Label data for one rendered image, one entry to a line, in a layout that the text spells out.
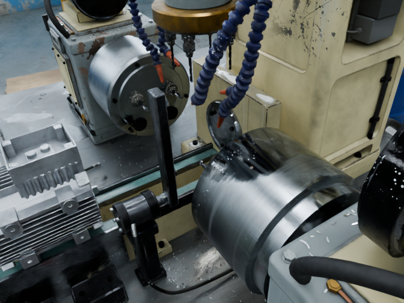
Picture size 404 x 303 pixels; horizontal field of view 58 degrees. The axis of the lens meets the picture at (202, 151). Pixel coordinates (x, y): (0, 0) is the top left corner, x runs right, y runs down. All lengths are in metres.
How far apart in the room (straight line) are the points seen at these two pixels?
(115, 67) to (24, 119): 0.67
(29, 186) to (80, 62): 0.54
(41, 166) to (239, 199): 0.36
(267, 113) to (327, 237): 0.35
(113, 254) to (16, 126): 0.82
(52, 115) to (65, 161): 0.85
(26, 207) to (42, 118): 0.85
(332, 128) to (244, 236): 0.45
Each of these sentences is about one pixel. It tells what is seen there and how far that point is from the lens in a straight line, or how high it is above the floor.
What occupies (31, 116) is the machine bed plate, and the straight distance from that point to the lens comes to 1.59.
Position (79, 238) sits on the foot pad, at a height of 0.97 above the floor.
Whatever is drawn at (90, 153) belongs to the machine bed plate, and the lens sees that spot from 1.28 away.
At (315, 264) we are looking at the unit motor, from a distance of 0.35.
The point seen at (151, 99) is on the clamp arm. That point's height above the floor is 1.24.
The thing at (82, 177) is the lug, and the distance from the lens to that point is 0.72.
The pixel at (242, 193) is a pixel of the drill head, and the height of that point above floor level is 1.13.
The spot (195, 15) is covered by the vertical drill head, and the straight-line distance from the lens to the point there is 0.67.
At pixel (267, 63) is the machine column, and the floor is 1.16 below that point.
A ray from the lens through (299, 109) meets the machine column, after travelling 0.87.
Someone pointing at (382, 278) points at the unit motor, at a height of 1.28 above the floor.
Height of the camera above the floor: 1.53
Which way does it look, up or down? 38 degrees down
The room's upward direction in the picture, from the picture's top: 4 degrees counter-clockwise
